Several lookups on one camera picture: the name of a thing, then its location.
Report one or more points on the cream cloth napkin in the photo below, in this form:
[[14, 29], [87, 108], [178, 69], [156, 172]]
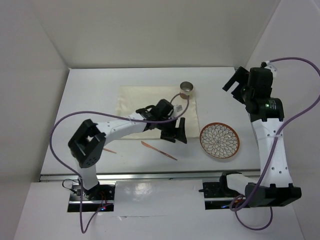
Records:
[[131, 98]]

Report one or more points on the copper fork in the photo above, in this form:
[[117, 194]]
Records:
[[108, 150]]

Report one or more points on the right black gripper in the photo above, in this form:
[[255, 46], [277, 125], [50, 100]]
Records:
[[240, 76]]

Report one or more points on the silver metal cup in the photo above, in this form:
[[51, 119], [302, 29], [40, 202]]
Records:
[[186, 90]]

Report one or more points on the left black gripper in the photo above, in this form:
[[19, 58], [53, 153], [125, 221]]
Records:
[[179, 134]]

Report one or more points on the aluminium rail front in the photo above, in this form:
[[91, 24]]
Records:
[[139, 176]]

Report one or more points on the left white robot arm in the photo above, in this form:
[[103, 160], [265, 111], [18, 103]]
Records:
[[87, 143]]

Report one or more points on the floral patterned plate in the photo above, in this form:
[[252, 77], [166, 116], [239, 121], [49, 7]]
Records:
[[219, 140]]

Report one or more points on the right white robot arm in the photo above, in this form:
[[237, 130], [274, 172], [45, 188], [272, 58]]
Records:
[[275, 186]]

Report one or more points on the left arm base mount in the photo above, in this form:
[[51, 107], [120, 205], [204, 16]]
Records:
[[102, 196]]

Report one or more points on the copper knife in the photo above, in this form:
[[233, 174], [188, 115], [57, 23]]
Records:
[[157, 150]]

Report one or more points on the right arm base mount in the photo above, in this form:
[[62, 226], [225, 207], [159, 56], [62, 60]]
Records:
[[217, 196]]

